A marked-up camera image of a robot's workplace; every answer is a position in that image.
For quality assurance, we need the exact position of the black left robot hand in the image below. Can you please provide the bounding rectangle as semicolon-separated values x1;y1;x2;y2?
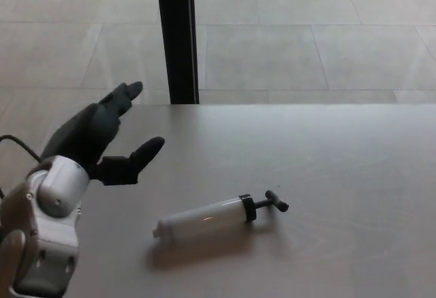
40;80;166;186

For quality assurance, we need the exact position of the white air pump black handle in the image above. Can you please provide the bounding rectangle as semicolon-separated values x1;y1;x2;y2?
151;190;290;243

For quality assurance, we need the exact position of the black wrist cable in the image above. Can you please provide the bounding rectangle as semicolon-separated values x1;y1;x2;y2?
0;134;42;161

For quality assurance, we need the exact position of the black vertical post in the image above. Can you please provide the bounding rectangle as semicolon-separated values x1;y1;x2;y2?
154;0;200;105

